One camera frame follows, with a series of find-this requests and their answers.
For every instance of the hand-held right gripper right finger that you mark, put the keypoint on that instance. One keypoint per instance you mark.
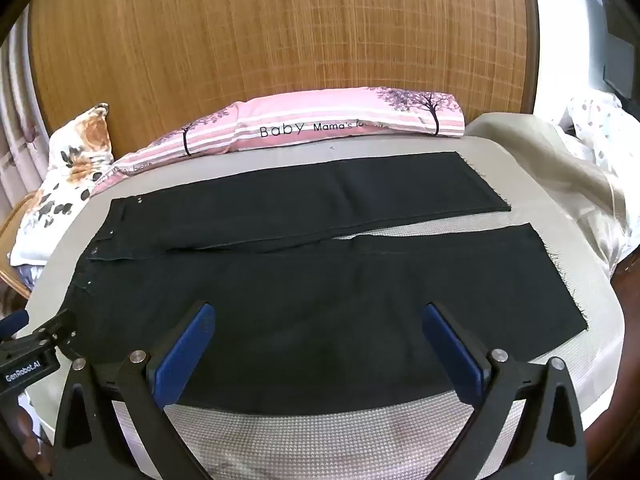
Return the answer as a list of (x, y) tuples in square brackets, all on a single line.
[(452, 355)]

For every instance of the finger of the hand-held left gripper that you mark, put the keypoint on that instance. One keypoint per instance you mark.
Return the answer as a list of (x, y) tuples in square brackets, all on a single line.
[(62, 332), (12, 324)]

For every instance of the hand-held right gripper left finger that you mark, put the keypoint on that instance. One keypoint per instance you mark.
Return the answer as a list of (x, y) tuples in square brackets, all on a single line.
[(185, 350)]

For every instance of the black pants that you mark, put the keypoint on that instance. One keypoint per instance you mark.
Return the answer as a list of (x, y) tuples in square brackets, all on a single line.
[(310, 290)]

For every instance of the floral pillow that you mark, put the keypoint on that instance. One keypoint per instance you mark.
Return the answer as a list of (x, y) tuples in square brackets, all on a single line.
[(75, 170)]

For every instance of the beige blanket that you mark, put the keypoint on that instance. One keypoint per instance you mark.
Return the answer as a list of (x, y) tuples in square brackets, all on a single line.
[(550, 175)]

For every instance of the pink striped pillow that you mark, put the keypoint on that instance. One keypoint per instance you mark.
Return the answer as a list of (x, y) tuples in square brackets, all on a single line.
[(320, 115)]

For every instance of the white patterned quilt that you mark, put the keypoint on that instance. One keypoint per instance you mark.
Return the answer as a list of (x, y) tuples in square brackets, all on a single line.
[(605, 125)]

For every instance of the wooden headboard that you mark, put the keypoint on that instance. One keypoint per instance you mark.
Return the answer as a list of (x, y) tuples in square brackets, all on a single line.
[(280, 30)]

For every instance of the dark rectangular wall panel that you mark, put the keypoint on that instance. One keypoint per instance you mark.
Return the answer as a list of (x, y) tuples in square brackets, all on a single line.
[(622, 67)]

